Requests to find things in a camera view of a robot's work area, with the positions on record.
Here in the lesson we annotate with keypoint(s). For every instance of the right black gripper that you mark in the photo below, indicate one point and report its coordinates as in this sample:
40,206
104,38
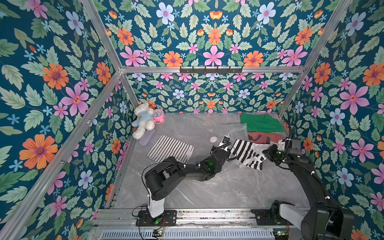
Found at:
270,153

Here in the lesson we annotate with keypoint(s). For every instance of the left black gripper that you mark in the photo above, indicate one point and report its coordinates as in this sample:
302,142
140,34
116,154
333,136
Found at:
225,154

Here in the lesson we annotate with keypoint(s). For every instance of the red tank top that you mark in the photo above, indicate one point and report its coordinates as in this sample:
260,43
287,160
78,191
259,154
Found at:
264,138

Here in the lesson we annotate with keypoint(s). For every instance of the striped shirt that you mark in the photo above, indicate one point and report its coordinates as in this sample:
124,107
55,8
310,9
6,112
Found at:
167,147
251,155

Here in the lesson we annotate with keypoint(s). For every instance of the clear plastic vacuum bag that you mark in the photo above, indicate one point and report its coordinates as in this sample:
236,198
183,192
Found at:
197,131

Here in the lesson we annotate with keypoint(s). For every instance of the green tank top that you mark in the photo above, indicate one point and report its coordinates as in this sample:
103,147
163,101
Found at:
261,123

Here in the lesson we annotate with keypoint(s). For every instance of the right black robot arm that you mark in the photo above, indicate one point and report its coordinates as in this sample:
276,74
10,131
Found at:
325,219

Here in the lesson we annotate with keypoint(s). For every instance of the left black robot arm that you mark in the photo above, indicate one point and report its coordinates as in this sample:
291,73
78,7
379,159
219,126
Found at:
162,178

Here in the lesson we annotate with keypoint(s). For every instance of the pink alarm clock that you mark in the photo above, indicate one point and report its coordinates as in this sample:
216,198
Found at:
159,116

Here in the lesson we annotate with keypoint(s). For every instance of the lilac pouch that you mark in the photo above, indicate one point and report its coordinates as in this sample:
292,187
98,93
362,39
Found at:
147,137

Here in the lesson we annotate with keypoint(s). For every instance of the white teddy bear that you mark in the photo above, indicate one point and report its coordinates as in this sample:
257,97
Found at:
144,120

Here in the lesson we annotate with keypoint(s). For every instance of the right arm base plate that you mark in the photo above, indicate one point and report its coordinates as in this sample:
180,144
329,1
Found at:
267,217

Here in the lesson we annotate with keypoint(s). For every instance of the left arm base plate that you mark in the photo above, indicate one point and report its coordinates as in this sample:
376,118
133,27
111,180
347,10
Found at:
166,219

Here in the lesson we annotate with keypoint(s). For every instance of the black wall hook rail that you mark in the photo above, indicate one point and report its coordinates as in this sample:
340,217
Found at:
211,70

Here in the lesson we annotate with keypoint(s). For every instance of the aluminium front rail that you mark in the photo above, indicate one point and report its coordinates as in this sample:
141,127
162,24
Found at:
206,218

